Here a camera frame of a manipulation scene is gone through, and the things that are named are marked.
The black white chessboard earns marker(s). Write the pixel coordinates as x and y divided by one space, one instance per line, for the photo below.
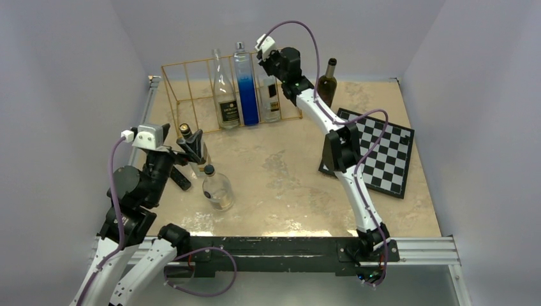
386 168

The clear bottle black cap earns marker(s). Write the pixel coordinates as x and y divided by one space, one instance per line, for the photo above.
269 99

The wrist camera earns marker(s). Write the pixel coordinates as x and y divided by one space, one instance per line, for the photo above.
151 137
265 44

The black microphone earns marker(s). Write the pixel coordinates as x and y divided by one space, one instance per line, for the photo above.
180 179

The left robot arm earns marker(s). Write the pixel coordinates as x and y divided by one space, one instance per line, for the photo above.
133 193

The clear bottle dark label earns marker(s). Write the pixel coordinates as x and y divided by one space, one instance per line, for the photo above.
224 95

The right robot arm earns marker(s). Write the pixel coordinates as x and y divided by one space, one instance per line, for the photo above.
341 147

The dark green wine bottle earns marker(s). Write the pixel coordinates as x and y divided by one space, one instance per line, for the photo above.
327 83

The clear bottle gold white label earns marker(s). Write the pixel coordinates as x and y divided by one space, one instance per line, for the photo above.
217 189

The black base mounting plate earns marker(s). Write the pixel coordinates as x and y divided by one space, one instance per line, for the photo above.
337 255

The clear bottle black gold label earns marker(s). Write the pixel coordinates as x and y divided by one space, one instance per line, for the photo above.
193 144

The tall blue gradient bottle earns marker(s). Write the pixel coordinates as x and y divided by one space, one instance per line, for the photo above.
245 82

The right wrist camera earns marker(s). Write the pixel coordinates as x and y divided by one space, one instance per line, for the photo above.
265 44

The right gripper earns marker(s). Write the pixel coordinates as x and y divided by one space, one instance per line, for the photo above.
263 63

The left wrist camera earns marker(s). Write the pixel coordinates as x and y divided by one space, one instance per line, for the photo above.
151 137

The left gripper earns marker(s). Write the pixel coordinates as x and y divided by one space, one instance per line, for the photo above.
191 144

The gold wire wine rack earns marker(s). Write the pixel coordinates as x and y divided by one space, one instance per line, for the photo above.
189 92

